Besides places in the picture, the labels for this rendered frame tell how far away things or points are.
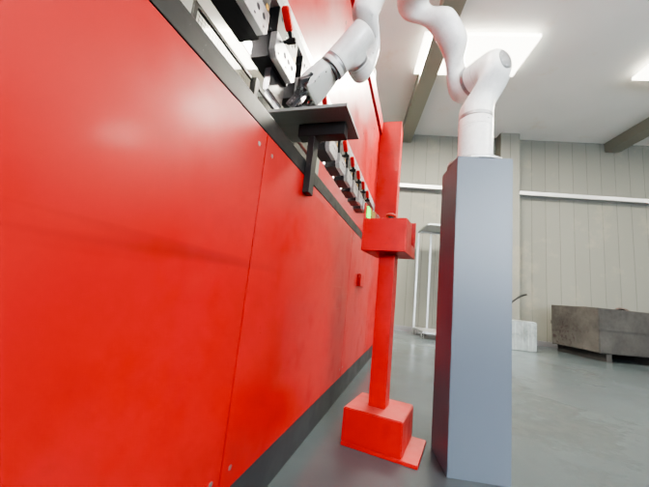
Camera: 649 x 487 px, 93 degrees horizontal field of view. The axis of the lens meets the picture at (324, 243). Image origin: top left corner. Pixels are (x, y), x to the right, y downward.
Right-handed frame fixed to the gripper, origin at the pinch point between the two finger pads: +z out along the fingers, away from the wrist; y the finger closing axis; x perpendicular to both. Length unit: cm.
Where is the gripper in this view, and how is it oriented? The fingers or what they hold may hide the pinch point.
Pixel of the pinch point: (296, 106)
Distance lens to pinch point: 107.0
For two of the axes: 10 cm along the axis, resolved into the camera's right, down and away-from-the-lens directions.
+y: -2.8, -1.8, -9.4
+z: -6.9, 7.2, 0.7
